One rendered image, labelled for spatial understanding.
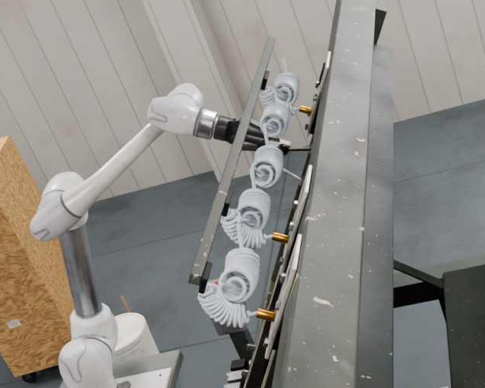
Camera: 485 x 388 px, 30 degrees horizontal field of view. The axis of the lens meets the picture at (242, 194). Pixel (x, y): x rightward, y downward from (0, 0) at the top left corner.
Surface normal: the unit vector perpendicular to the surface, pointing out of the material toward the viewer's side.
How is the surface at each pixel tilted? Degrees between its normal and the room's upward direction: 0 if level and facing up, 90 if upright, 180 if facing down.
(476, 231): 0
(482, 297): 0
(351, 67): 32
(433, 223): 0
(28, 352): 90
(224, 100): 90
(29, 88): 90
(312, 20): 90
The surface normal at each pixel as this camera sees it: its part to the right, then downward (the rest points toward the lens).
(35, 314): -0.02, 0.47
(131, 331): -0.34, -0.83
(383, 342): 0.21, -0.82
